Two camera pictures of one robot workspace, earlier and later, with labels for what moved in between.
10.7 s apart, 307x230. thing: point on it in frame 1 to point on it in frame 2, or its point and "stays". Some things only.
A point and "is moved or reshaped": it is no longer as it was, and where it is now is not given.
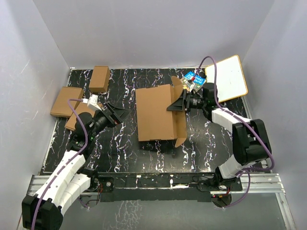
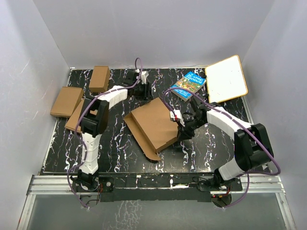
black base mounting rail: (123, 187) stays
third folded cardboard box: (100, 79) stays
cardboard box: (154, 121) is moved or reshaped
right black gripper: (178, 105) to (184, 132)
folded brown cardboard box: (82, 107) stays
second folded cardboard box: (62, 108) stays
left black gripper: (113, 118) to (146, 95)
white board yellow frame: (230, 82) stays
